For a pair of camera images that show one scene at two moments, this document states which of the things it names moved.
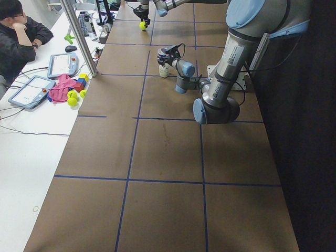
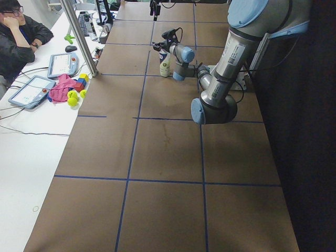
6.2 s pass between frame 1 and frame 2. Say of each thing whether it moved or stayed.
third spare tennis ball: stayed
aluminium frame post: stayed
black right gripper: moved
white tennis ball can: stayed
